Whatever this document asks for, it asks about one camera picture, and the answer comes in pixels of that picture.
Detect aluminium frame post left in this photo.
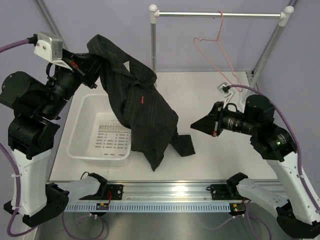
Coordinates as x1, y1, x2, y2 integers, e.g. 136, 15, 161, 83
33, 0, 62, 37

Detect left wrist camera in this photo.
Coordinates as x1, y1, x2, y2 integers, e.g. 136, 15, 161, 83
34, 32, 72, 70

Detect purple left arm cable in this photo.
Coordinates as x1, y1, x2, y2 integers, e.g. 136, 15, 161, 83
0, 37, 108, 237

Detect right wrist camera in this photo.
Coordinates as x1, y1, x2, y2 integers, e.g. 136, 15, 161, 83
217, 82, 238, 111

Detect silver clothes rack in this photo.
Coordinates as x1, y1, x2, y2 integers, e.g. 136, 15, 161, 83
148, 4, 295, 106

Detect black pinstriped shirt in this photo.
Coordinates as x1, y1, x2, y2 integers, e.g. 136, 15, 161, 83
87, 34, 195, 171

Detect white plastic basket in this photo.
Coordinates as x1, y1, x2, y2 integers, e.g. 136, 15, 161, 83
66, 94, 131, 167

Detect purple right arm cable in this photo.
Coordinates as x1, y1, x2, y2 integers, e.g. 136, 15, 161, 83
202, 84, 320, 238

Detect aluminium frame post right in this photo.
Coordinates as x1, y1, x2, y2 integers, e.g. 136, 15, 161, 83
247, 0, 300, 88

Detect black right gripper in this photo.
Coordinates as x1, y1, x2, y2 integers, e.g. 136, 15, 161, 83
191, 101, 259, 137

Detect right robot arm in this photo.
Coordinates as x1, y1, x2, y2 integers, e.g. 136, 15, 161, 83
190, 94, 320, 239

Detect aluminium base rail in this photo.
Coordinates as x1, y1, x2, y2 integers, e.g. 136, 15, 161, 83
107, 180, 240, 203

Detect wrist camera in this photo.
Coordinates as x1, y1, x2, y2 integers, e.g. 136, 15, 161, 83
34, 32, 72, 70
217, 82, 238, 111

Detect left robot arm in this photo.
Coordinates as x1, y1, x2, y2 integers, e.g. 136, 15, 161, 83
0, 50, 108, 228

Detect aluminium frame post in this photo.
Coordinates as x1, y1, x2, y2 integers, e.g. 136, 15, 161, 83
33, 0, 62, 37
247, 0, 300, 88

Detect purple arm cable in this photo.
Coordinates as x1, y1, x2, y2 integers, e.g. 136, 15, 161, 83
0, 37, 108, 237
202, 84, 320, 238

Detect pink wire hanger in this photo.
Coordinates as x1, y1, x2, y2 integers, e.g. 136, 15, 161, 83
193, 10, 242, 85

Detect white slotted cable duct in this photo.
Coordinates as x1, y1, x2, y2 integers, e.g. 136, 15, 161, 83
65, 202, 231, 213

